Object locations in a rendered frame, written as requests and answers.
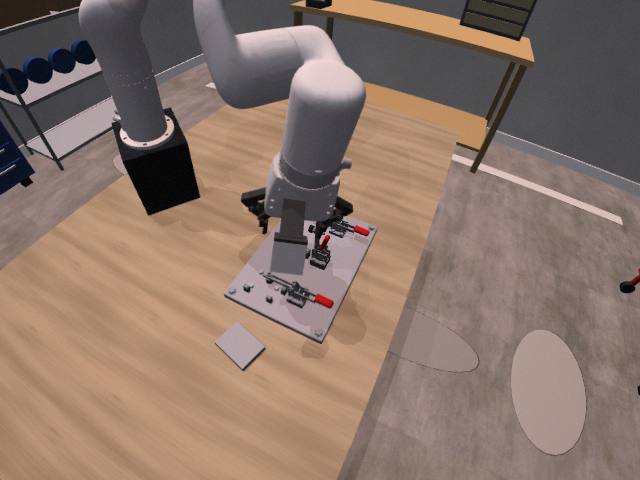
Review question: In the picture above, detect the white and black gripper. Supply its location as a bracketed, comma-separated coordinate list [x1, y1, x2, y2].
[241, 152, 353, 239]

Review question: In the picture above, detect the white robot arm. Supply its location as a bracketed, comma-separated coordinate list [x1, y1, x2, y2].
[79, 0, 366, 275]

